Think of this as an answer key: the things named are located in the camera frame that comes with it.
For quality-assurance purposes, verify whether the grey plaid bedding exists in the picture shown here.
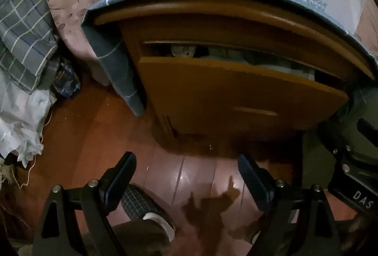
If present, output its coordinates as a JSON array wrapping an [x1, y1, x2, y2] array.
[[0, 0, 61, 94]]

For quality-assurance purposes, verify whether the wooden nightstand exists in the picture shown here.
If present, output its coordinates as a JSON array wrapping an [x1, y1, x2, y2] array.
[[93, 0, 375, 156]]

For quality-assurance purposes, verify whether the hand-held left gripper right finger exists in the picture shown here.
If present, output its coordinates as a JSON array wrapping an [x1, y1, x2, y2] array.
[[238, 154, 344, 256]]

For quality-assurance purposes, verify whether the white crumpled cloth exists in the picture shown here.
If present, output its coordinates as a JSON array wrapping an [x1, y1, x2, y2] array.
[[0, 70, 58, 168]]

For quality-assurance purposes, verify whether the dark checked slipper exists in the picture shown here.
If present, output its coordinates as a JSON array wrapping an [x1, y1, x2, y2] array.
[[121, 184, 176, 242]]

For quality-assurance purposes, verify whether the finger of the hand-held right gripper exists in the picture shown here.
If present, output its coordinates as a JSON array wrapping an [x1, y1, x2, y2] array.
[[334, 86, 378, 150]]

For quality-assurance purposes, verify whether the white underwear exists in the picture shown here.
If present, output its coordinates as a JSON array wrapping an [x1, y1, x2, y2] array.
[[171, 45, 197, 59]]

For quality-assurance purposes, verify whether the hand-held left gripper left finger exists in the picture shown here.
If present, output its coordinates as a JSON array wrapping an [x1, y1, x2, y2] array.
[[32, 151, 138, 256]]

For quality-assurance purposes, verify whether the blue snack packet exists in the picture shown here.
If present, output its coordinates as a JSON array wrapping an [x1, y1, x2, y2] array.
[[53, 56, 82, 98]]

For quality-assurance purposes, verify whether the blue checked cloth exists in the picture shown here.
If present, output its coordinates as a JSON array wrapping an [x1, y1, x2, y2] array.
[[81, 0, 378, 117]]

